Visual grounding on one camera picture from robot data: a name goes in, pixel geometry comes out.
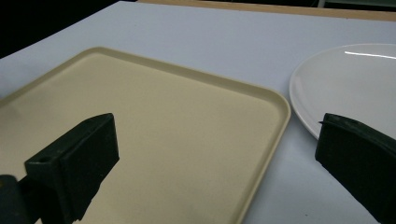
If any white round plate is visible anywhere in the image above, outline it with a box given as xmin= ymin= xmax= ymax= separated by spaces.
xmin=289 ymin=43 xmax=396 ymax=141

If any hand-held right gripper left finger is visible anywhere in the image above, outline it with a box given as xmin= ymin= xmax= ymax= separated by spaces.
xmin=23 ymin=112 xmax=120 ymax=224

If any beige plastic tray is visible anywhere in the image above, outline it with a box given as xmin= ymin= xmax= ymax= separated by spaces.
xmin=0 ymin=46 xmax=292 ymax=224

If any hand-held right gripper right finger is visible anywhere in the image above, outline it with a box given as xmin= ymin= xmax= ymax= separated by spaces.
xmin=314 ymin=112 xmax=396 ymax=224

